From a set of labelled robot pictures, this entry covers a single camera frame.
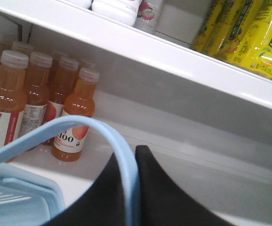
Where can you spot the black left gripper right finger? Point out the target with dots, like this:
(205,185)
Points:
(163,202)

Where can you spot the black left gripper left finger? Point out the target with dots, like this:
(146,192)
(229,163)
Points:
(101,205)

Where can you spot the light blue plastic basket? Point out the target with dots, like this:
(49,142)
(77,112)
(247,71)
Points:
(35,187)

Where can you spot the orange C100 bottle front left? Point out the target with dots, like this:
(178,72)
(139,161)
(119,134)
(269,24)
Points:
(68,144)

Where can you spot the orange c100 bottle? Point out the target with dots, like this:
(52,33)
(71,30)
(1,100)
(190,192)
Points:
(36,87)
(61,87)
(68,144)
(13,97)

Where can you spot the white store shelving unit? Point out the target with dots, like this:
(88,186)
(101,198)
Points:
(207,122)

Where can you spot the orange C100 bottle back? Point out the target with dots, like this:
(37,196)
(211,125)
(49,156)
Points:
(61,87)

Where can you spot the orange C100 bottle front right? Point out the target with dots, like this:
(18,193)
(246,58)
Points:
(13,97)

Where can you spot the yellow pear drink bottle left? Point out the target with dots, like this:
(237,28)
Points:
(210,36)

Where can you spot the yellow pear drink bottle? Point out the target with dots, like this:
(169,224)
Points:
(239,29)
(210,36)
(255,50)

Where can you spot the yellow pear drink bottle middle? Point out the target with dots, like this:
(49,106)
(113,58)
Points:
(239,29)

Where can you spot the yellow pear drink bottle right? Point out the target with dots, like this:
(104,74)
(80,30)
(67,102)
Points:
(255,50)

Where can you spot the white peach drink bottle right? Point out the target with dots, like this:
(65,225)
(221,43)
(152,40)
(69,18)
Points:
(148,15)

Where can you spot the white peach drink bottle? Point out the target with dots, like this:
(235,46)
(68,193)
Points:
(148,15)
(124,11)

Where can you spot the white peach drink bottle middle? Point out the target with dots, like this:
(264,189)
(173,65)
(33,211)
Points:
(124,11)

